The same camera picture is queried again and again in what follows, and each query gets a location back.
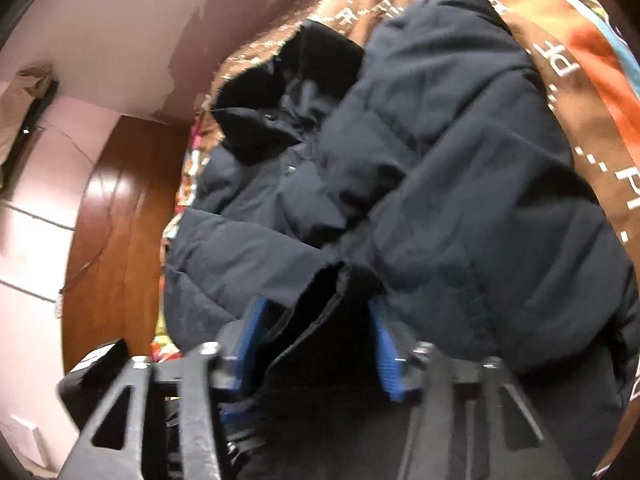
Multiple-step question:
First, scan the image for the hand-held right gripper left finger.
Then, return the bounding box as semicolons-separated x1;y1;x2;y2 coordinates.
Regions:
57;297;274;480

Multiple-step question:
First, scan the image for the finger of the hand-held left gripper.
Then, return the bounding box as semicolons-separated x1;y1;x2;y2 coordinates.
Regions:
165;395;268;480

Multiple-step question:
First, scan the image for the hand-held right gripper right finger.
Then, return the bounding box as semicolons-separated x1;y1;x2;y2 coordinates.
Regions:
369;302;577;480

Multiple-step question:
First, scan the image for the dark navy puffer jacket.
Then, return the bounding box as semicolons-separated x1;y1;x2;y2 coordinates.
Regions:
162;0;640;480

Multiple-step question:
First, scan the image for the colourful printed blanket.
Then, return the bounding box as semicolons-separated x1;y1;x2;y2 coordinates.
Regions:
150;0;640;480

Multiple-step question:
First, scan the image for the thin dark cable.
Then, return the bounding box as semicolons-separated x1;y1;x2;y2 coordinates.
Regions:
40;117;151;293

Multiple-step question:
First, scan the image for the black wall-mounted device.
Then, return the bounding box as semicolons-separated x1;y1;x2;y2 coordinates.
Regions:
0;80;60;196

